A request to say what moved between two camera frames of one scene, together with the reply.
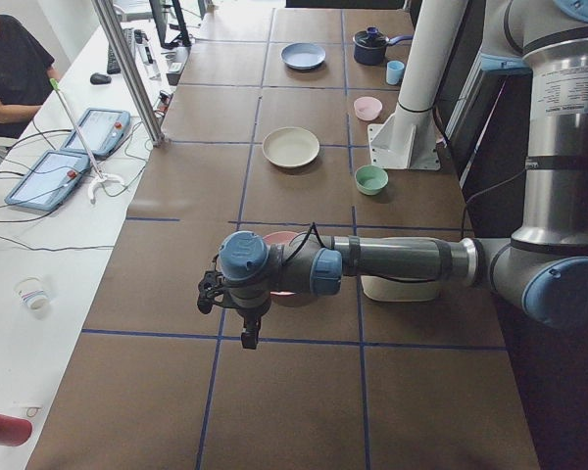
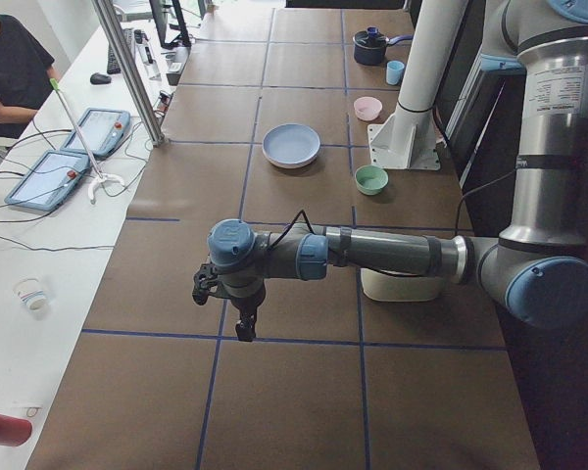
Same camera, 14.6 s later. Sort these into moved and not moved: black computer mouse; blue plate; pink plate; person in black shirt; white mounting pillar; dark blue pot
Moved: pink plate; blue plate
Not moved: dark blue pot; black computer mouse; person in black shirt; white mounting pillar
